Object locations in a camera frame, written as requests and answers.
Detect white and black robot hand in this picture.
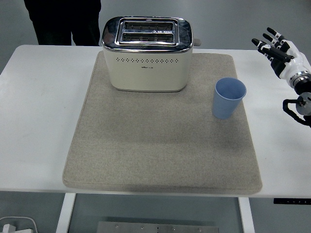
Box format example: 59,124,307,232
251,27,311,81

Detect light blue ribbed cup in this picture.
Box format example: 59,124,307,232
212,77,247,120

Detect black table control panel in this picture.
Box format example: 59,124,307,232
273,198,311,205

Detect cream and chrome toaster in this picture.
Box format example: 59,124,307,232
101,16,202,93

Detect white table leg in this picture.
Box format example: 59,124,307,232
238,197,256,233
55,193,77,233

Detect beige fabric table mat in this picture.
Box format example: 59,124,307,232
62,52,263,195

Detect person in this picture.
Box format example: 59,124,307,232
23,0,102,47

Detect white plastic tray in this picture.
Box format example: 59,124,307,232
0,216,38,233

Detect white block in tray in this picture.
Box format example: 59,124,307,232
0,224,17,233

